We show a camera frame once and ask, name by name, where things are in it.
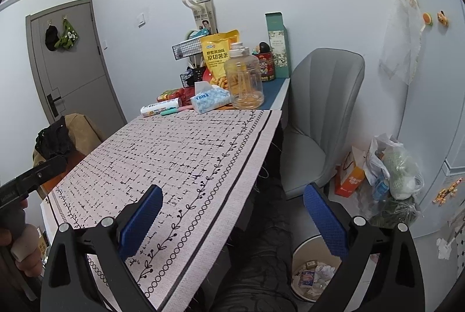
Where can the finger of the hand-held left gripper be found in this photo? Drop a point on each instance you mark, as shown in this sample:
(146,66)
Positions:
(49,168)

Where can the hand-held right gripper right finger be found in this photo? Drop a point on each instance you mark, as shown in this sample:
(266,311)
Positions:
(327,223)

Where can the white cylindrical packet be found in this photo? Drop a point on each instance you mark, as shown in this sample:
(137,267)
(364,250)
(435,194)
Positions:
(160,108)

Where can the green hanging pouch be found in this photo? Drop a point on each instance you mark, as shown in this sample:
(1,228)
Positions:
(67,36)

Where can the white refrigerator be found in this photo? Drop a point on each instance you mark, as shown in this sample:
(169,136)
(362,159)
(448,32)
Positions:
(436,97)

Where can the bag of green vegetables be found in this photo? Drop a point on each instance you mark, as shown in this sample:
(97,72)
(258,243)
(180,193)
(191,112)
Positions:
(396,212)

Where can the person's leg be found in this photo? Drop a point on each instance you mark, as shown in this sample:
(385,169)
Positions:
(254,272)

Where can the small wall switch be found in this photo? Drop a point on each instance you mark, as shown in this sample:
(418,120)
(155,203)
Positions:
(105,45)

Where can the red cartoon tin can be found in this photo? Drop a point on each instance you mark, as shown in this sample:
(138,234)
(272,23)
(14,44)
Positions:
(267,67)

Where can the small toy figure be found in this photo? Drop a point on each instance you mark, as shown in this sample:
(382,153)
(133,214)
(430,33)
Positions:
(262,47)

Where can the white wall switch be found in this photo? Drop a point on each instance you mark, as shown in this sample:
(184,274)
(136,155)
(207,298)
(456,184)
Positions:
(142,18)

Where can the person's left hand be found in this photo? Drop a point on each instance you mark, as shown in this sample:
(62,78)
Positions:
(29,263)

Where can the green tall box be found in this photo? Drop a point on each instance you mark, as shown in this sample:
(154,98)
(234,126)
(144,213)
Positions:
(279,43)

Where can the brown chair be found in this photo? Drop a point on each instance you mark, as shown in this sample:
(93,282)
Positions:
(85,130)

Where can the red yellow snack packet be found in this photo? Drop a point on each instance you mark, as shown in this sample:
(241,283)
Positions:
(168,95)

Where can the clear plastic jug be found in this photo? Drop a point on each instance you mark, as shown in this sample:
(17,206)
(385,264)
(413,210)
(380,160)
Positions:
(245,83)

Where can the black cloth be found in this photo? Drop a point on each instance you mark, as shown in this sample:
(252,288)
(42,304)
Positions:
(54,141)

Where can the white mesh bag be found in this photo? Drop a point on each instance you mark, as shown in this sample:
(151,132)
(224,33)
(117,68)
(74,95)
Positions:
(399,43)

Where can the black hanging hat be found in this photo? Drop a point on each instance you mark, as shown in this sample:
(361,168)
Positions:
(51,38)

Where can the blue plastic bottle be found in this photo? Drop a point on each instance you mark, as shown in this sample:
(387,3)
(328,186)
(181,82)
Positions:
(380,190)

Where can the grey chair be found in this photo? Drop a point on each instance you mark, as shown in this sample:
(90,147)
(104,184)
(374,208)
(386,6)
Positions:
(319,108)

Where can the white paper bag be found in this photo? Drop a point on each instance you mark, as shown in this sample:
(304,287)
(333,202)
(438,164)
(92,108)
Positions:
(190,12)
(207,14)

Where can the orange paper bag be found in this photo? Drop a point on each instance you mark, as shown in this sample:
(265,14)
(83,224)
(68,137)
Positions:
(348,179)

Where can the yellow snack bag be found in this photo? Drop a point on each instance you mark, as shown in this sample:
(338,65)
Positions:
(216,57)

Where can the white plastic bag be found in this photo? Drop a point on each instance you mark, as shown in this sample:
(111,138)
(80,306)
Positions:
(399,166)

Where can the pink patterned tablecloth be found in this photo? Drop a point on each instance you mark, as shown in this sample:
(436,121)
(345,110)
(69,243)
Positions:
(163,166)

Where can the white trash bin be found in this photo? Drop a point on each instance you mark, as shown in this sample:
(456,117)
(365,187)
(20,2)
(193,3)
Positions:
(301,255)

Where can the person's left forearm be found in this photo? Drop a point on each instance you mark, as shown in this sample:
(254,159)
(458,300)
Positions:
(11,286)

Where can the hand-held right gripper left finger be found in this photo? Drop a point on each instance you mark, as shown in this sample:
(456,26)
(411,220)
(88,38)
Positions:
(140,219)

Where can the orange animal fridge magnet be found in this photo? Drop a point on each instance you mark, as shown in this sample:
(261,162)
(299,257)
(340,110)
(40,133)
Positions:
(443,18)

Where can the blue table mat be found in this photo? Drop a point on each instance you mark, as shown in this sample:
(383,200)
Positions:
(274,94)

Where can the blue white tissue pack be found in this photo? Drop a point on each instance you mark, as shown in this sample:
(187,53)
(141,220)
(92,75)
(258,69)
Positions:
(210,101)

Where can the yellow flower fridge magnet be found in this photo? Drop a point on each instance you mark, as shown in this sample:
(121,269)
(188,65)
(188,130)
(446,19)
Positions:
(447,192)

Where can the grey door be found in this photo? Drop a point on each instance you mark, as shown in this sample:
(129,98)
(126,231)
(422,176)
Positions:
(76,79)

